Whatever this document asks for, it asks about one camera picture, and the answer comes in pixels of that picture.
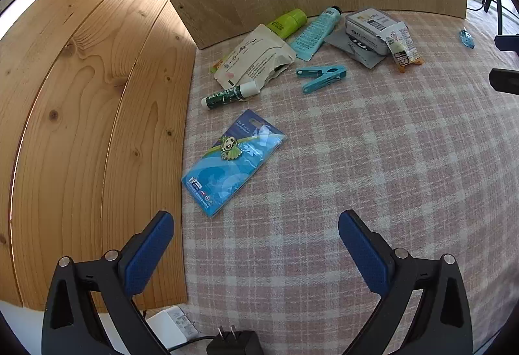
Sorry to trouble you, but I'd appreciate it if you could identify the white paper packet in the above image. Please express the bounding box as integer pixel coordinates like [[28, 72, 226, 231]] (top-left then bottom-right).
[[211, 24, 297, 92]]

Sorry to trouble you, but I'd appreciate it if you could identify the teal plastic clip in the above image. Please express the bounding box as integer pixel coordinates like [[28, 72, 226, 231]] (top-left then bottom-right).
[[296, 64, 348, 95]]

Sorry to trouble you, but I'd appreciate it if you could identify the pink checked blanket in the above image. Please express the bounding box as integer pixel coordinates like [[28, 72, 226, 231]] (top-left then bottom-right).
[[180, 10, 519, 355]]

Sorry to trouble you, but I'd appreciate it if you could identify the white power adapter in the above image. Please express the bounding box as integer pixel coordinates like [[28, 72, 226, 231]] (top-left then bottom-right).
[[146, 307, 199, 349]]

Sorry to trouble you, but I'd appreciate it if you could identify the lime green tube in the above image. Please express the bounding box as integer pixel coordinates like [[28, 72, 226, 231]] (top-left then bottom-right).
[[265, 9, 307, 40]]

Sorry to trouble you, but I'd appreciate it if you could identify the wooden side panel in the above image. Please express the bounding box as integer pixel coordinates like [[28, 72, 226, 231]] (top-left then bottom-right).
[[0, 0, 197, 313]]

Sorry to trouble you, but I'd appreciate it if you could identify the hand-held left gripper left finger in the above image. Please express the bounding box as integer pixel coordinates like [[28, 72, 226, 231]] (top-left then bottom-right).
[[42, 211, 183, 355]]

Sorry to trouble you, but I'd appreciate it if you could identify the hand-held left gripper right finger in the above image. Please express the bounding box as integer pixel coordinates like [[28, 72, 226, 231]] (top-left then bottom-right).
[[338, 210, 474, 355]]

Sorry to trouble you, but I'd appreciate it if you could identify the black cable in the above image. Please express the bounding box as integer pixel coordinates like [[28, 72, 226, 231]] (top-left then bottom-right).
[[166, 335, 211, 353]]

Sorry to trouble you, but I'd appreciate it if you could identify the small snack packet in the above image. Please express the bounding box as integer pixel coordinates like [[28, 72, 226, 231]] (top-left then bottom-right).
[[385, 23, 426, 74]]

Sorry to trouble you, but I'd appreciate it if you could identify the grey pouch with round logo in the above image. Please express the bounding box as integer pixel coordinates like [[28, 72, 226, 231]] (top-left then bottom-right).
[[324, 28, 388, 69]]

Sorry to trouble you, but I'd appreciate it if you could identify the teal tube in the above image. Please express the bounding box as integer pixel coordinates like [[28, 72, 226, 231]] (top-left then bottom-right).
[[291, 6, 343, 61]]

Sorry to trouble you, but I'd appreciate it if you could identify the blue carded pin badge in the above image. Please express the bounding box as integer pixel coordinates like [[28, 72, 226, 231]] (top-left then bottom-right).
[[181, 109, 288, 218]]

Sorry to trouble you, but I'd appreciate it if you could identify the black plug charger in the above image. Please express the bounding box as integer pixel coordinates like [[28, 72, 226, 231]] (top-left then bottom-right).
[[207, 324, 264, 355]]

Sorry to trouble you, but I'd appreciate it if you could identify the grey white box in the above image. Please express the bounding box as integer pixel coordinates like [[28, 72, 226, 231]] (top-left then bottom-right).
[[344, 8, 400, 55]]

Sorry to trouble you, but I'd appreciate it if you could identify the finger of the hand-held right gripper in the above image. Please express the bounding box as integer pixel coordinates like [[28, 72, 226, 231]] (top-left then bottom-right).
[[489, 68, 519, 95], [494, 34, 519, 52]]

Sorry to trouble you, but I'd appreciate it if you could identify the green lip balm stick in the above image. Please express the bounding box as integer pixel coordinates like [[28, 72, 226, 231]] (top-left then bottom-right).
[[201, 81, 260, 110]]

